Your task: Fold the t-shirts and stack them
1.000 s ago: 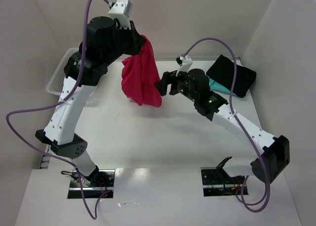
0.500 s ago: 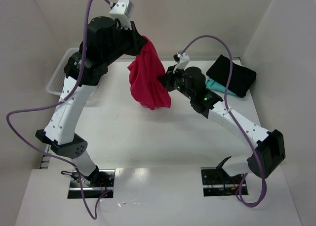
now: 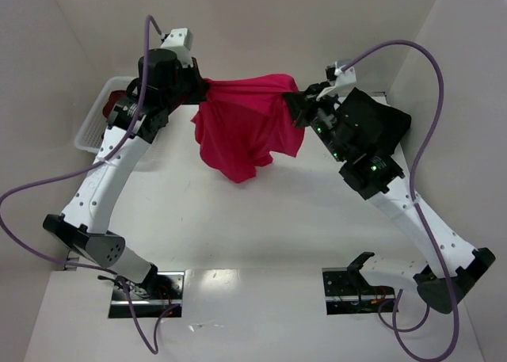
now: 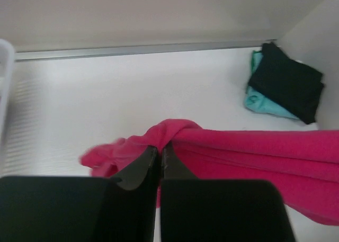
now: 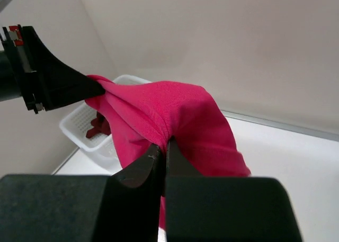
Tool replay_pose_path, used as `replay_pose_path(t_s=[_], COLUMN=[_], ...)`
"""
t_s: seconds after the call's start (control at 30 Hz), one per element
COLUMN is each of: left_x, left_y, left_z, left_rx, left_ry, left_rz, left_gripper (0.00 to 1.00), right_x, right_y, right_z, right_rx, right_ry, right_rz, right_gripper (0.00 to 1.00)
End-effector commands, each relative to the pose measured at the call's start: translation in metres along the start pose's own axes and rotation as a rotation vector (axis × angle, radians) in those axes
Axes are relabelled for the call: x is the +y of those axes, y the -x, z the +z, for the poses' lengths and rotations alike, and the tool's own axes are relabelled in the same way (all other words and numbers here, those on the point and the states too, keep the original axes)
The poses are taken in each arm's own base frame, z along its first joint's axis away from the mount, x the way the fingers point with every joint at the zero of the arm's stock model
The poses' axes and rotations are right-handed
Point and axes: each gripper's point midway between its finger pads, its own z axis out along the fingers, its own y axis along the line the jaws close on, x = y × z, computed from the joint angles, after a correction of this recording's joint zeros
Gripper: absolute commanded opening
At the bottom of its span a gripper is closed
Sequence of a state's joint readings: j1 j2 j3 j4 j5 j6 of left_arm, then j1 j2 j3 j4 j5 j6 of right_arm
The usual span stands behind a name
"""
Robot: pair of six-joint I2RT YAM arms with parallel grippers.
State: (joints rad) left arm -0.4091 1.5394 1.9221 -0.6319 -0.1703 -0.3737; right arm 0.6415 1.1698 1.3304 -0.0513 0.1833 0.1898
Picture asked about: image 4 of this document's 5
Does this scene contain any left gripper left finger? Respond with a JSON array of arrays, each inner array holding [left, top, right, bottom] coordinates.
[[1, 146, 159, 241]]

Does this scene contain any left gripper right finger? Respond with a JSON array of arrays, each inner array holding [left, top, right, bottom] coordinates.
[[160, 145, 293, 241]]

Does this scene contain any pink t shirt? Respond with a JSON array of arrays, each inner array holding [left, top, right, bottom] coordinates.
[[80, 119, 338, 226]]

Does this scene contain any teal folded t shirt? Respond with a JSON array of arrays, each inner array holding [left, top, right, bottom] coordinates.
[[244, 50, 299, 120]]

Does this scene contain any black folded t shirt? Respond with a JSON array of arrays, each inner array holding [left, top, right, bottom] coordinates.
[[248, 42, 325, 124]]

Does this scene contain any white plastic basket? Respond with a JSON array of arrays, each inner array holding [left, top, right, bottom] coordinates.
[[1, 39, 15, 138]]

